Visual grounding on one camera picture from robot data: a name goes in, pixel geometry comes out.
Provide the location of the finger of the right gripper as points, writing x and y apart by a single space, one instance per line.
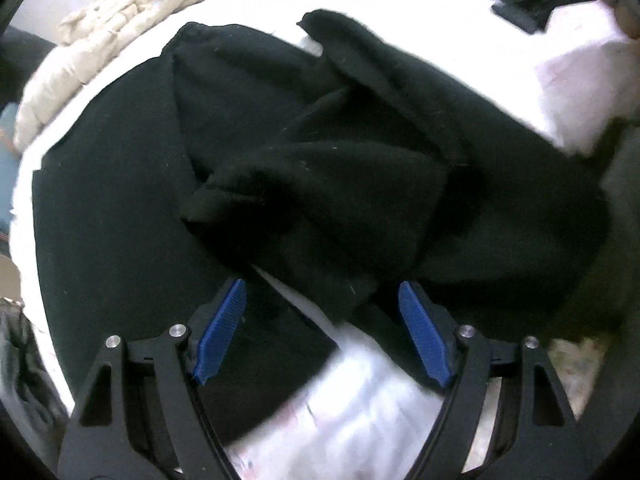
529 21

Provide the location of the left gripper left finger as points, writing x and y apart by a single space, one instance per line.
138 416

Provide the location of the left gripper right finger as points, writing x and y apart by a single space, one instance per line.
505 414

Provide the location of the black pants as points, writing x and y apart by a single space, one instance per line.
341 175

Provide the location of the person's right hand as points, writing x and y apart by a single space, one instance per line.
617 2

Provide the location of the grey clothes pile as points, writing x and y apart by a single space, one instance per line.
27 391

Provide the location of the cream crumpled duvet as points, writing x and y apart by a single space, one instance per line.
91 38

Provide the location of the teal bed frame padding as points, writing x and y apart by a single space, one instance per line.
9 164

